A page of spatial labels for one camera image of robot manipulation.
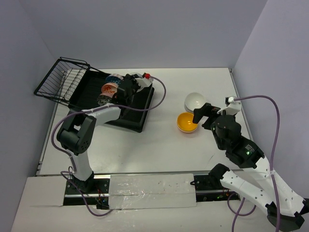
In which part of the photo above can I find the blue patterned bowl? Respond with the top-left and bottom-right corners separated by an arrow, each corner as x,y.
105,73 -> 124,86

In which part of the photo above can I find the orange floral bowl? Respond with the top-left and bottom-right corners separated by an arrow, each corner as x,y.
101,83 -> 118,98

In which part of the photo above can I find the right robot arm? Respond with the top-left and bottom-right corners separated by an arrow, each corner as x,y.
193,103 -> 309,232

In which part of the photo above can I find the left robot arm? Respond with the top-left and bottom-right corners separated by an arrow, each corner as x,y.
51,73 -> 153,193

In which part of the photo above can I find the black drainer tray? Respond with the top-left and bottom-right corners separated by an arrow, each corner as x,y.
69,69 -> 155,133

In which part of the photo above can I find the white taped sheet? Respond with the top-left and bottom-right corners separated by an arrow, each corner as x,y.
109,174 -> 197,209

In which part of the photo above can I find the white cardboard sheet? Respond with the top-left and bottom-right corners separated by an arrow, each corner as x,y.
11,176 -> 67,232

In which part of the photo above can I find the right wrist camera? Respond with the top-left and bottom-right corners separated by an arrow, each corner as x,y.
217,96 -> 242,116

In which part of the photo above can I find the black wire dish rack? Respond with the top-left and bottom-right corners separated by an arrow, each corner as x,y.
34,57 -> 97,107

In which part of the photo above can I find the black mounting rail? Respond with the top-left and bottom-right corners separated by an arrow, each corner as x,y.
63,175 -> 240,210

